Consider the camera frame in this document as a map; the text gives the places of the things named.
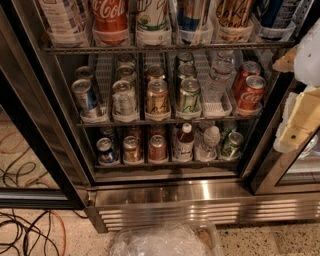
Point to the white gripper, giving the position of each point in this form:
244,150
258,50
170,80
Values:
309,61

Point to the orange gold can bottom shelf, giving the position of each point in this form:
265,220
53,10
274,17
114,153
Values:
131,149

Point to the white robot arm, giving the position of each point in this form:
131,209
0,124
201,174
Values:
307,58

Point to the red coca-cola can front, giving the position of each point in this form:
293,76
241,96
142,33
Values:
251,92

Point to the red coca-cola can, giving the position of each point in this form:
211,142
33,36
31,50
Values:
246,69
251,92

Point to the red coca-cola can rear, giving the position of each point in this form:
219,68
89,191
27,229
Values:
246,69

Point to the dark blue bottle top shelf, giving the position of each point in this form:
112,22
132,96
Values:
275,18

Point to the water bottle middle shelf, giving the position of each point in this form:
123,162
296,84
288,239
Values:
222,66

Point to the right glass fridge door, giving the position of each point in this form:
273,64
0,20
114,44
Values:
293,172

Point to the glass fridge door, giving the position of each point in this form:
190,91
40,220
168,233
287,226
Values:
293,172
36,161

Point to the green can bottom shelf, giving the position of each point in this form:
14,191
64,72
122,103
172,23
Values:
231,145

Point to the green can shelf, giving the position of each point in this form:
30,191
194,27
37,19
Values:
188,96
186,71
231,145

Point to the green can middle shelf front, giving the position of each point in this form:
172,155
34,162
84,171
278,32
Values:
188,96

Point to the clear water bottle bottom shelf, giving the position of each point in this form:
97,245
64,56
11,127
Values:
206,149

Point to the gold can middle shelf front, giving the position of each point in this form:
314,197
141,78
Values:
157,97

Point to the red can bottom shelf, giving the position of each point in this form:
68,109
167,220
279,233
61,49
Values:
157,148

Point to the green white bottle top shelf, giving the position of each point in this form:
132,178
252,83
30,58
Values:
151,20

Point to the stainless steel fridge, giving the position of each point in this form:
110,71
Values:
149,193

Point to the silver can shelf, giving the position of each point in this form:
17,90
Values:
124,98
127,73

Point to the silver can middle shelf front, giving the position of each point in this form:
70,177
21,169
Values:
124,98

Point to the coca-cola bottle top shelf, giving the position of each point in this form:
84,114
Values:
110,20

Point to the blue pepsi can bottom shelf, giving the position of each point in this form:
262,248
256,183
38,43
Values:
107,154

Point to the blue can middle shelf front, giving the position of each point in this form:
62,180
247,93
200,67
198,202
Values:
86,98

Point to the blue can middle shelf rear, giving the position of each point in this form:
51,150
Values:
88,73

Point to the white label bottle top shelf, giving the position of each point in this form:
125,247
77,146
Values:
69,22

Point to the left glass fridge door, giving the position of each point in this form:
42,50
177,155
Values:
36,161

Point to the brown juice bottle white cap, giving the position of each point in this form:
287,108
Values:
183,142

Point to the clear plastic bag bin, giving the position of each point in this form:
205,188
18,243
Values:
192,238

